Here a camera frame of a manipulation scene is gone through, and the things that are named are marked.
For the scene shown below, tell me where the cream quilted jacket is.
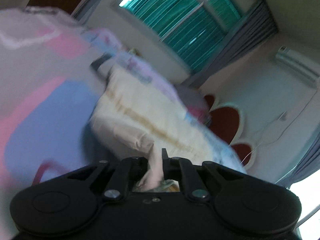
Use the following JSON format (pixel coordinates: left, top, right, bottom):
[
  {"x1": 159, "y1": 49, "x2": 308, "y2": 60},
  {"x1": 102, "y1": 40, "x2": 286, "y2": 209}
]
[{"x1": 88, "y1": 67, "x2": 226, "y2": 193}]

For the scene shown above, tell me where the stack of folded clothes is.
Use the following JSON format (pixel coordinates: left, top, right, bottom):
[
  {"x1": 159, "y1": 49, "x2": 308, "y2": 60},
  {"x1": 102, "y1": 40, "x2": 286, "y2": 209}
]
[{"x1": 175, "y1": 85, "x2": 211, "y2": 126}]

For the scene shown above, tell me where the red white heart headboard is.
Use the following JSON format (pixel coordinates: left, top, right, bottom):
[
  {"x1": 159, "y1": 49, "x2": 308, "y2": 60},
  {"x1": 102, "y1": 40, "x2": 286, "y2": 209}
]
[{"x1": 202, "y1": 93, "x2": 257, "y2": 168}]

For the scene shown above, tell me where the pink lilac blanket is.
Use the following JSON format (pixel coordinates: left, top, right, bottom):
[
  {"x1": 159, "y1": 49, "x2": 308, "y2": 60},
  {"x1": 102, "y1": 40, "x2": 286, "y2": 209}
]
[{"x1": 109, "y1": 51, "x2": 182, "y2": 103}]

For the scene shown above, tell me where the patterned blue pink bedsheet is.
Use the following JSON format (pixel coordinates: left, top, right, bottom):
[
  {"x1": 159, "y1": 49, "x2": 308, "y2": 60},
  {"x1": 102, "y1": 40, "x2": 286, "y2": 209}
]
[{"x1": 1, "y1": 7, "x2": 121, "y2": 239}]

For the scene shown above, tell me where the window with green curtain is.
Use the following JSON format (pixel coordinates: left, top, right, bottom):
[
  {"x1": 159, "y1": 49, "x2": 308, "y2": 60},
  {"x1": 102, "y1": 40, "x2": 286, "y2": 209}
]
[{"x1": 114, "y1": 0, "x2": 243, "y2": 74}]

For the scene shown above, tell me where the grey right curtain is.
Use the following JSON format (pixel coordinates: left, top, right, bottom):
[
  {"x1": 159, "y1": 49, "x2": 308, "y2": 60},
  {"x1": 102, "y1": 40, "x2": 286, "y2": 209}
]
[{"x1": 182, "y1": 0, "x2": 279, "y2": 88}]

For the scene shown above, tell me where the white hanging cable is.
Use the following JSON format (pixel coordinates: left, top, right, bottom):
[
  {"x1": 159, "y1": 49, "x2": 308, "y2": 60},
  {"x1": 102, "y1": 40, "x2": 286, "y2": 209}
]
[{"x1": 240, "y1": 89, "x2": 318, "y2": 164}]

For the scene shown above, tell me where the white wall air conditioner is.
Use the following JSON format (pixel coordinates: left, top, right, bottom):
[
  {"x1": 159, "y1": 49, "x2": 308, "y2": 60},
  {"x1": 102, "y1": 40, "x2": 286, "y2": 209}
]
[{"x1": 275, "y1": 46, "x2": 319, "y2": 88}]

